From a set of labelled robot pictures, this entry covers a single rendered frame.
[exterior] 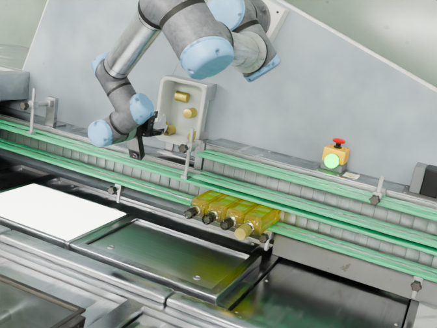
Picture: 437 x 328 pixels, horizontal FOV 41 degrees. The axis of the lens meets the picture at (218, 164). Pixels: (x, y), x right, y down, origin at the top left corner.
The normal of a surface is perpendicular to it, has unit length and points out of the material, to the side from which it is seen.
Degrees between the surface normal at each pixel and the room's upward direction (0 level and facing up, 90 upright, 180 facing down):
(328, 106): 0
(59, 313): 90
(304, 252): 0
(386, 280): 0
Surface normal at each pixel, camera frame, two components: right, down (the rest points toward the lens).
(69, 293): 0.15, -0.95
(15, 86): 0.90, 0.25
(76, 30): -0.41, 0.18
